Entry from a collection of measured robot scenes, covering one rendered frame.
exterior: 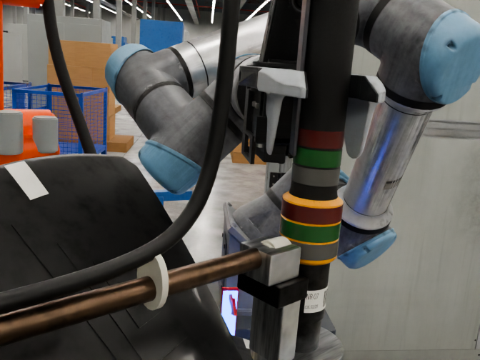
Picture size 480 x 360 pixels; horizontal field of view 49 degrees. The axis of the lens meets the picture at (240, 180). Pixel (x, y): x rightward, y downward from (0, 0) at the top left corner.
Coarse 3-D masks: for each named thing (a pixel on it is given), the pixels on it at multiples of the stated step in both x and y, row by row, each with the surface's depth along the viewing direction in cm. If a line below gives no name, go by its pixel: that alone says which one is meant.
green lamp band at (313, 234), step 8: (280, 224) 38; (288, 224) 37; (296, 224) 36; (288, 232) 37; (296, 232) 36; (304, 232) 36; (312, 232) 36; (320, 232) 36; (328, 232) 36; (336, 232) 37; (304, 240) 36; (312, 240) 36; (320, 240) 36; (328, 240) 37
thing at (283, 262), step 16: (256, 240) 36; (272, 256) 34; (288, 256) 35; (256, 272) 35; (272, 272) 34; (288, 272) 35; (240, 288) 37; (256, 288) 36; (272, 288) 35; (288, 288) 35; (304, 288) 36; (256, 304) 38; (272, 304) 35; (288, 304) 35; (256, 320) 38; (272, 320) 37; (288, 320) 36; (256, 336) 38; (272, 336) 37; (288, 336) 37; (320, 336) 41; (256, 352) 38; (272, 352) 37; (288, 352) 37; (320, 352) 39; (336, 352) 39
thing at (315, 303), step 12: (300, 264) 37; (324, 264) 38; (312, 276) 37; (324, 276) 38; (312, 288) 38; (324, 288) 38; (312, 300) 38; (324, 300) 39; (300, 312) 38; (312, 312) 38; (300, 324) 38; (312, 324) 38; (300, 336) 38; (312, 336) 39; (300, 348) 39; (312, 348) 39
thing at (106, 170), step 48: (0, 192) 36; (48, 192) 38; (96, 192) 41; (144, 192) 44; (0, 240) 34; (48, 240) 36; (96, 240) 38; (144, 240) 40; (0, 288) 32; (96, 288) 35; (48, 336) 32; (96, 336) 34; (144, 336) 35; (192, 336) 37
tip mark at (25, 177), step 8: (8, 168) 37; (16, 168) 38; (24, 168) 38; (16, 176) 37; (24, 176) 38; (32, 176) 38; (24, 184) 37; (32, 184) 38; (40, 184) 38; (32, 192) 37; (40, 192) 38
